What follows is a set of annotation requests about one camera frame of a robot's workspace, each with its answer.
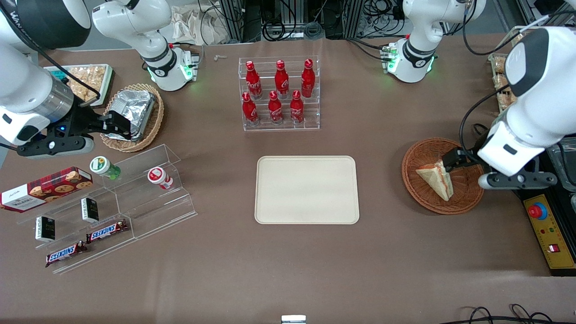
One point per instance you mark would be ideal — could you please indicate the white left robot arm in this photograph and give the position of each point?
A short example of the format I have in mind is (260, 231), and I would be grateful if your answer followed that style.
(540, 112)

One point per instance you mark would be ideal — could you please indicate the green drink bottle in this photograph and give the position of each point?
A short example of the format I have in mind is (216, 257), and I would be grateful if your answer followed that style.
(104, 167)

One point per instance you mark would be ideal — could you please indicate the red cola bottle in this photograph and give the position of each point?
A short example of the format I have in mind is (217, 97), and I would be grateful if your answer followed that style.
(253, 82)
(308, 78)
(249, 110)
(275, 109)
(282, 80)
(296, 108)

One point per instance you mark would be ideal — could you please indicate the silver foil container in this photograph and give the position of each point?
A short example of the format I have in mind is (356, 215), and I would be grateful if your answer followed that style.
(135, 105)

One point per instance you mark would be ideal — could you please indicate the brown snickers bar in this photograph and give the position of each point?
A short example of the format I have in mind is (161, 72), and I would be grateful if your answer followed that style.
(65, 254)
(107, 231)

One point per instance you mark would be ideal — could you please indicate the red white yogurt bottle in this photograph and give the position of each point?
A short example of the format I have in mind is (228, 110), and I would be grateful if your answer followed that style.
(159, 177)

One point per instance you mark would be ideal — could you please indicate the crumpled beige paper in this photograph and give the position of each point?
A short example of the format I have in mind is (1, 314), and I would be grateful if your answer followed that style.
(193, 27)

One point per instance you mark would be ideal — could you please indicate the aluminium equipment frame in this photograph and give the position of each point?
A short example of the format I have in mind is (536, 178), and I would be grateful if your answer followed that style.
(238, 18)

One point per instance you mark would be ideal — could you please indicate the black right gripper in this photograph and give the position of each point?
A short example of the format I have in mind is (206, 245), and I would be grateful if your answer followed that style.
(80, 121)

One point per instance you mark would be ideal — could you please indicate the yellow black control box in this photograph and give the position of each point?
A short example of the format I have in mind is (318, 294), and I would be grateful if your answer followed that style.
(553, 234)

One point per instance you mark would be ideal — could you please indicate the red tartan cookie box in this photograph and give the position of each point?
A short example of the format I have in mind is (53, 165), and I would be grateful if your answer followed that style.
(45, 190)

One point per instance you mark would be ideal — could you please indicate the brown round wicker basket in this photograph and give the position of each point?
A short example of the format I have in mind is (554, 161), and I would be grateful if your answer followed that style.
(423, 189)

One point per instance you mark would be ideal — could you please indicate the triangular sandwich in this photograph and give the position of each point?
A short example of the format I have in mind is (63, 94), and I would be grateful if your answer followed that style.
(438, 182)

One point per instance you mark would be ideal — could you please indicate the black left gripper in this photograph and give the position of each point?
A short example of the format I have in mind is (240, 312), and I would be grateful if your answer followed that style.
(460, 158)

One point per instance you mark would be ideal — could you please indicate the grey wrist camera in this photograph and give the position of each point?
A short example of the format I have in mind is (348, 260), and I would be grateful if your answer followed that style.
(67, 146)
(517, 180)

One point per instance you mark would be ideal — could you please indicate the clear acrylic stepped shelf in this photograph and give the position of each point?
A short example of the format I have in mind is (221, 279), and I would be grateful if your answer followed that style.
(153, 211)

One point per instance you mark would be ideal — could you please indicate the small black white box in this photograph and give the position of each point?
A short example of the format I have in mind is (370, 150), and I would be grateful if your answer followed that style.
(89, 210)
(45, 229)

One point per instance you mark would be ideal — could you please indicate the clear acrylic bottle rack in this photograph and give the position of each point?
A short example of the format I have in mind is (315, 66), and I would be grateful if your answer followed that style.
(265, 67)

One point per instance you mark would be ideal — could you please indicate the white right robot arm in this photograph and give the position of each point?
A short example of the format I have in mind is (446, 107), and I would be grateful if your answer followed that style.
(27, 85)

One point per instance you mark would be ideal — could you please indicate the teal tray of crackers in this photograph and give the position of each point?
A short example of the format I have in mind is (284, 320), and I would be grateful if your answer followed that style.
(90, 78)

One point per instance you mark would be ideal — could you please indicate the beige rectangular tray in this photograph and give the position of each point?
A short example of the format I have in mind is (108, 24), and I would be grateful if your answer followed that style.
(306, 189)

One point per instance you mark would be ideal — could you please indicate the red emergency stop button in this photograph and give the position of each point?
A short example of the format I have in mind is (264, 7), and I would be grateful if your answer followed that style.
(537, 211)

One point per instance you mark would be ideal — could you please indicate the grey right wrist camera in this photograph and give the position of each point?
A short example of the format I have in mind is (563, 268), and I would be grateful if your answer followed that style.
(67, 146)

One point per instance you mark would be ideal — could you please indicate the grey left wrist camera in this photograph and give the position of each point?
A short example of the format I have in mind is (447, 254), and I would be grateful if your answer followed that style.
(517, 180)

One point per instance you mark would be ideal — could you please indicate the light tan wicker basket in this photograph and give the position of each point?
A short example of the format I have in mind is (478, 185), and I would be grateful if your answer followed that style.
(155, 121)

